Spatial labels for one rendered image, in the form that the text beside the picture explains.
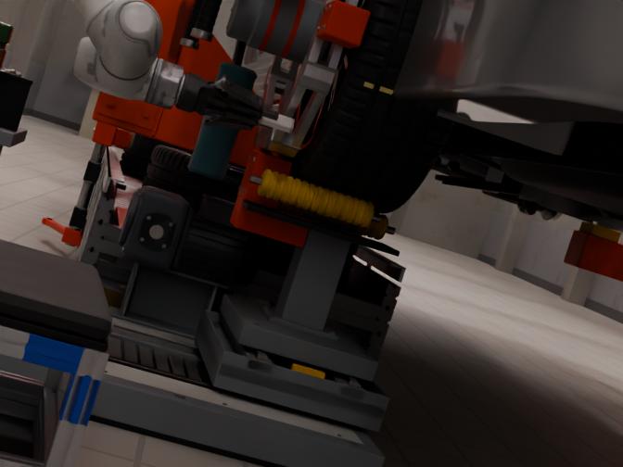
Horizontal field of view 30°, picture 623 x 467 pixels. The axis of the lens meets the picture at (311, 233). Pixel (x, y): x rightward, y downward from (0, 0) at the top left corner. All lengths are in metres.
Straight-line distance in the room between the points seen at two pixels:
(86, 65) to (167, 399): 0.65
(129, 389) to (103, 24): 0.67
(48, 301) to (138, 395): 0.91
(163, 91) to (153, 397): 0.59
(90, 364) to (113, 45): 0.92
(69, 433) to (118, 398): 0.86
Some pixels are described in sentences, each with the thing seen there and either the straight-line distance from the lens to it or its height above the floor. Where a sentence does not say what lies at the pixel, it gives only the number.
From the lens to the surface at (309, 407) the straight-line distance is 2.40.
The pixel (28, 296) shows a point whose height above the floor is 0.34.
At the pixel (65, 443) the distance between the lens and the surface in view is 1.34.
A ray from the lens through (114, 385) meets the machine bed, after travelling 2.20.
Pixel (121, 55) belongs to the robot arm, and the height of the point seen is 0.66.
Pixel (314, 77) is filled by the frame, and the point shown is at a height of 0.74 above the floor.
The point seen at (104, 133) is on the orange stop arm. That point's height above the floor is 0.47.
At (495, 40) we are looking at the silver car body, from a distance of 1.77.
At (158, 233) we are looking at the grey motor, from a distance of 2.77.
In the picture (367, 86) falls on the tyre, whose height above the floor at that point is 0.75.
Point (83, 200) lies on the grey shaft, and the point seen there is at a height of 0.22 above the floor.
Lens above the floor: 0.56
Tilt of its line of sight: 3 degrees down
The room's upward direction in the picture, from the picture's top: 18 degrees clockwise
